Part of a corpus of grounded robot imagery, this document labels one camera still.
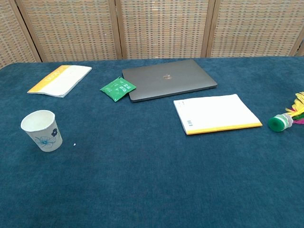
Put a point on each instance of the white floral paper cup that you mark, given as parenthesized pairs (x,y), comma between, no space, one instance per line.
(44,133)

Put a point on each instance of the grey closed laptop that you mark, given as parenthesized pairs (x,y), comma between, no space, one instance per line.
(166,79)

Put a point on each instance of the yellow and white booklet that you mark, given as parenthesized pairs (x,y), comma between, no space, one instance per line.
(61,79)

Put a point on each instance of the green foil packet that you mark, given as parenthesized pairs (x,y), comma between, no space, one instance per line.
(117,89)

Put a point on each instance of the white notebook with yellow spine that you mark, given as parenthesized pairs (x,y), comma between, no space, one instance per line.
(216,114)

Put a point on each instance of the blue table cloth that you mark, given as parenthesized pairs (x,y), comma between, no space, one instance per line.
(152,171)

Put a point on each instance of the woven folding screen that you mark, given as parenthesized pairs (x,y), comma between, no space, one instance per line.
(152,28)

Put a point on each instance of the green base feather shuttlecock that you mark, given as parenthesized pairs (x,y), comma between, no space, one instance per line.
(279,122)

